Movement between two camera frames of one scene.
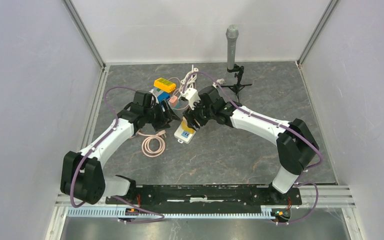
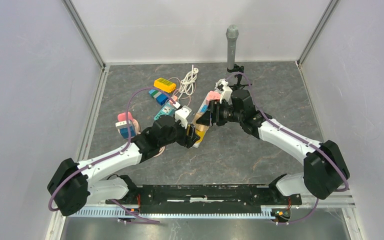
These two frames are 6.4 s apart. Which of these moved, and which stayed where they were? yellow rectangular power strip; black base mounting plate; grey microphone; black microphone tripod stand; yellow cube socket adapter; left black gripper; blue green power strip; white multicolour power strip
Moved: white multicolour power strip; left black gripper; yellow cube socket adapter
Stayed: yellow rectangular power strip; black microphone tripod stand; blue green power strip; grey microphone; black base mounting plate
